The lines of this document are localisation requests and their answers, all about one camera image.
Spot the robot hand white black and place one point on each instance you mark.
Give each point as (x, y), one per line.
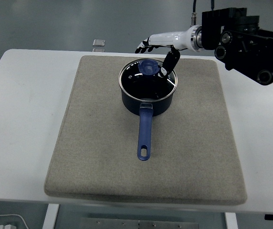
(172, 38)

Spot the glass pot lid blue knob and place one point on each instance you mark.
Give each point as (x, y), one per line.
(147, 67)

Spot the dark blue saucepan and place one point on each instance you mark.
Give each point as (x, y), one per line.
(145, 133)

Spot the beige fabric mat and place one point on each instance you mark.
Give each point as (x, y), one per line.
(103, 155)

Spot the grey metal plate with screws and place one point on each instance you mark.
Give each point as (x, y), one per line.
(139, 224)

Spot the white table leg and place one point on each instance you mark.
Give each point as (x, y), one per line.
(50, 217)
(230, 221)

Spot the white plug block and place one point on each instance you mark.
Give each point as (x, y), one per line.
(6, 226)

